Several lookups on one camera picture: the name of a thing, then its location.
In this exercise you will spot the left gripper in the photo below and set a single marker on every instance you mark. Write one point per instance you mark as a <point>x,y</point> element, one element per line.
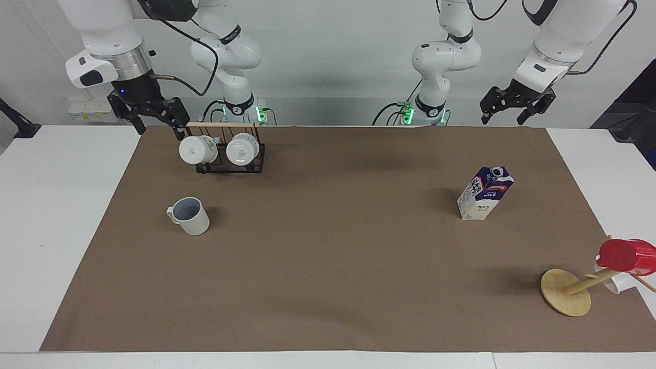
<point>528,93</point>

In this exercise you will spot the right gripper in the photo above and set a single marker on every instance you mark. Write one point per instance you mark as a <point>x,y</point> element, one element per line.
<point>136,92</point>

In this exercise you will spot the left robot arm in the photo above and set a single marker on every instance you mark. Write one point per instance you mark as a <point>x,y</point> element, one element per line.
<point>569,31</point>

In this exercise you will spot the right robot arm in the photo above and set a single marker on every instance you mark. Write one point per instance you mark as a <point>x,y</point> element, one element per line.
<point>102,31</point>

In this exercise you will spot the white cup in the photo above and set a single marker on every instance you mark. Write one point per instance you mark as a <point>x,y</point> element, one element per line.
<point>617,284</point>
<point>241,149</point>
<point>195,150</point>

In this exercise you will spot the blue white milk carton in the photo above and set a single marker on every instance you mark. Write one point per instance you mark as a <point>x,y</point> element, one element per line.
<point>482,197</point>

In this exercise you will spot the red cup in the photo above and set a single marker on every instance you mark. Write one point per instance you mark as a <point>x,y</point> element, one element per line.
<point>628,256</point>

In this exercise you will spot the grey mug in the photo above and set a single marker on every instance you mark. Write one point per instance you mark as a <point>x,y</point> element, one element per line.
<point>195,220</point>

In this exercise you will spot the black stand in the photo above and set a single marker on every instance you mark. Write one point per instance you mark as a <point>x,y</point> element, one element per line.
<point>23,128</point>
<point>640,118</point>

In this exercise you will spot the wooden mug tree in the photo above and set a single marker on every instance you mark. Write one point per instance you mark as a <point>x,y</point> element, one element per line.
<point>564,294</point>

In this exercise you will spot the white wall socket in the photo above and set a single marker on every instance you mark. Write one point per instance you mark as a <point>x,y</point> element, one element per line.
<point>89,111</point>

